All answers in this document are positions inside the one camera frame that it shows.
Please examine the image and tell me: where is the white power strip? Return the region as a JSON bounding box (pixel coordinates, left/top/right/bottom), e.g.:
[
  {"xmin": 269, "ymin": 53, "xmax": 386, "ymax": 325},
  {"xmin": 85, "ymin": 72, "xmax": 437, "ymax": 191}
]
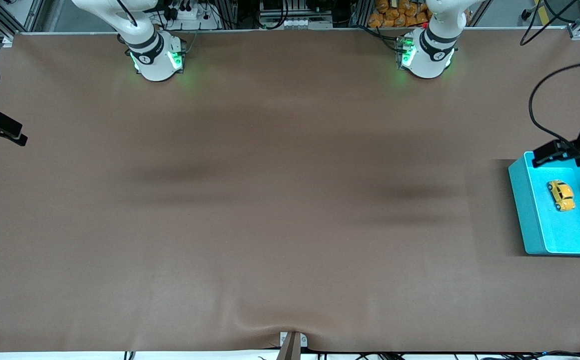
[{"xmin": 166, "ymin": 0, "xmax": 220, "ymax": 31}]

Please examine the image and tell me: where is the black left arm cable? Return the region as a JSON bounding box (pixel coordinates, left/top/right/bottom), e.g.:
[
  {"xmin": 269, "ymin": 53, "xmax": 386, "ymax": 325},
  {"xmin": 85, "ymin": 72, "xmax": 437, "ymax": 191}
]
[{"xmin": 528, "ymin": 60, "xmax": 580, "ymax": 148}]

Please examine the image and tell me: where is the pile of orange toys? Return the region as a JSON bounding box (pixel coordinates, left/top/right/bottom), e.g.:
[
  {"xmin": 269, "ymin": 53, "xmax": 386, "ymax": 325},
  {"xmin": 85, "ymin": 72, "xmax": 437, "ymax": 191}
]
[{"xmin": 368, "ymin": 0, "xmax": 433, "ymax": 29}]

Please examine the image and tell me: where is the teal plastic bin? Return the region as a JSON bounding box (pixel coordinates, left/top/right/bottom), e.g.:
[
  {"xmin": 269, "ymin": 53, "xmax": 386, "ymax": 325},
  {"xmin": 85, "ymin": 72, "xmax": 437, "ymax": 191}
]
[{"xmin": 508, "ymin": 151, "xmax": 580, "ymax": 257}]

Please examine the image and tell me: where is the brown table mat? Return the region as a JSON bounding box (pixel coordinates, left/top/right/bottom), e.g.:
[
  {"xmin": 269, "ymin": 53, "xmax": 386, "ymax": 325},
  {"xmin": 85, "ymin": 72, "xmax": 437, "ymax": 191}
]
[{"xmin": 0, "ymin": 27, "xmax": 580, "ymax": 353}]

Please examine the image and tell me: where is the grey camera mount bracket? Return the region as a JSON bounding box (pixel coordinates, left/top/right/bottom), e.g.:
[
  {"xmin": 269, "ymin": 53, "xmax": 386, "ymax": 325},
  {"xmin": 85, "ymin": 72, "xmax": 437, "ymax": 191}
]
[{"xmin": 276, "ymin": 331, "xmax": 309, "ymax": 360}]

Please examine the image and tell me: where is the aluminium rack with electronics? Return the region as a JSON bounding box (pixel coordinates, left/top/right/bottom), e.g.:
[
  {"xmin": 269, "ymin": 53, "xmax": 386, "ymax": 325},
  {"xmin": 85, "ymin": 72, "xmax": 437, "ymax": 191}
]
[{"xmin": 230, "ymin": 0, "xmax": 370, "ymax": 30}]

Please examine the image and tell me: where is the yellow beetle toy car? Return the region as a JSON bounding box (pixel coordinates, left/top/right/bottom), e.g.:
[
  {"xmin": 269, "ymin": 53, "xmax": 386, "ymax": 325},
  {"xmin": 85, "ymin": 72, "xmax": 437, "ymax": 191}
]
[{"xmin": 547, "ymin": 179, "xmax": 577, "ymax": 212}]

